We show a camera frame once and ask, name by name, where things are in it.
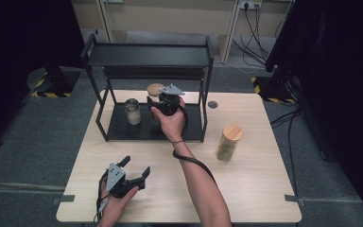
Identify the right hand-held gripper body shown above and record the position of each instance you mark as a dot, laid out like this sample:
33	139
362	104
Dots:
169	105

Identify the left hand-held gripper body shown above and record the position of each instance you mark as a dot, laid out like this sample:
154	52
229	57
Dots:
115	178

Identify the short glass jar wooden lid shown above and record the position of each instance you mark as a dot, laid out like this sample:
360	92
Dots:
153	89

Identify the glass jar with metal lid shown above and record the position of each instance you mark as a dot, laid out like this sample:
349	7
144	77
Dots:
133	113

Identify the black metal shelf rack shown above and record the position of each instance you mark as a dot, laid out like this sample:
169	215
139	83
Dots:
154	56

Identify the tall glass jar wooden lid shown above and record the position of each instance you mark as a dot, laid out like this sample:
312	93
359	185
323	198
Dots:
230	142

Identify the person's right hand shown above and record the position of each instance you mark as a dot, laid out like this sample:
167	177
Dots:
171	126

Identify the person's left hand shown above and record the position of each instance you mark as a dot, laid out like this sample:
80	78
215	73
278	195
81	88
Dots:
115	211

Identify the thin wrist band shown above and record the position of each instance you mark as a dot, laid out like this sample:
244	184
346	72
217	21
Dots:
178	141

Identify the dark round table grommet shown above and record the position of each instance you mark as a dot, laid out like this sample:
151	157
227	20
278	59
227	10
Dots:
212	104

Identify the grey tape strip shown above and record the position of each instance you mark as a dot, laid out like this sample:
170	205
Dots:
293	200
64	199

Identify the white furniture leg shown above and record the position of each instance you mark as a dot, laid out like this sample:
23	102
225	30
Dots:
105	19
231	31

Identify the black stand base striped edge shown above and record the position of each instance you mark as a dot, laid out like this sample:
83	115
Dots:
56	85
272	91

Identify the dark curtain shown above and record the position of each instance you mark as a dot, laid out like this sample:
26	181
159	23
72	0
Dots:
340	78
19	47

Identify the white wall power socket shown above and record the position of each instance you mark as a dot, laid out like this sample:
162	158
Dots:
250	3

